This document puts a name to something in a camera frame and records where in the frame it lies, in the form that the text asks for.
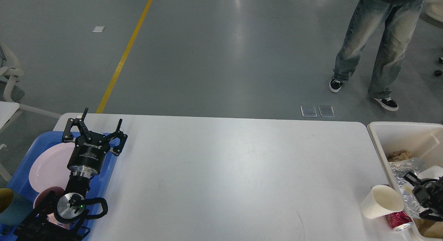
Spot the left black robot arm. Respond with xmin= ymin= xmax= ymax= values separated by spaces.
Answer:
xmin=14 ymin=108 xmax=128 ymax=241

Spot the aluminium foil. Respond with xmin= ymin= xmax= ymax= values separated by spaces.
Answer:
xmin=389 ymin=157 xmax=427 ymax=219

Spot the teal green mug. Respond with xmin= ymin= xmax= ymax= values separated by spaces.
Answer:
xmin=0 ymin=188 xmax=33 ymax=236

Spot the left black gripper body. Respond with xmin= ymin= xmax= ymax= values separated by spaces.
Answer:
xmin=66 ymin=133 xmax=110 ymax=178

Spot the pink plate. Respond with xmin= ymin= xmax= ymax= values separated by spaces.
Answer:
xmin=29 ymin=143 xmax=74 ymax=193

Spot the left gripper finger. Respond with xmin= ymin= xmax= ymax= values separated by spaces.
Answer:
xmin=104 ymin=119 xmax=128 ymax=156
xmin=62 ymin=108 xmax=91 ymax=143

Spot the brown paper bag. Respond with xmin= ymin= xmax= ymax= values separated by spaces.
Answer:
xmin=414 ymin=219 xmax=443 ymax=239

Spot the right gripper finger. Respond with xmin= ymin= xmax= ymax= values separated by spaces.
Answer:
xmin=403 ymin=172 xmax=422 ymax=186
xmin=419 ymin=208 xmax=443 ymax=222

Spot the clear floor plate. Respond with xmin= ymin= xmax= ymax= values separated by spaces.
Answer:
xmin=300 ymin=105 xmax=336 ymax=118

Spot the person in blue jeans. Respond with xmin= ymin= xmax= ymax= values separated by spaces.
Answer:
xmin=329 ymin=0 xmax=430 ymax=111

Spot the white paper cup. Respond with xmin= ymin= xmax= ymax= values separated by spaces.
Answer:
xmin=413 ymin=165 xmax=443 ymax=193
xmin=360 ymin=185 xmax=405 ymax=219

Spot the brown paper ball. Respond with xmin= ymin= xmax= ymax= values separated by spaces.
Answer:
xmin=387 ymin=150 xmax=412 ymax=162

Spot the beige plastic bin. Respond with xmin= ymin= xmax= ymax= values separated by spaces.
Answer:
xmin=367 ymin=122 xmax=443 ymax=241

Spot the pink mug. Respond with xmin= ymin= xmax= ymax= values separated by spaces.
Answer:
xmin=33 ymin=186 xmax=71 ymax=231

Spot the blue plastic tray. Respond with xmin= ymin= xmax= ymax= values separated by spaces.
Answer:
xmin=0 ymin=131 xmax=118 ymax=241

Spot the red soda can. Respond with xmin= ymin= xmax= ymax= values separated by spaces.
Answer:
xmin=384 ymin=211 xmax=414 ymax=232

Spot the white side table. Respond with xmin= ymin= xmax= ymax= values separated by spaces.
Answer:
xmin=0 ymin=101 xmax=20 ymax=182

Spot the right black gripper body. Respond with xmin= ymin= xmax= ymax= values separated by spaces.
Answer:
xmin=413 ymin=177 xmax=443 ymax=214

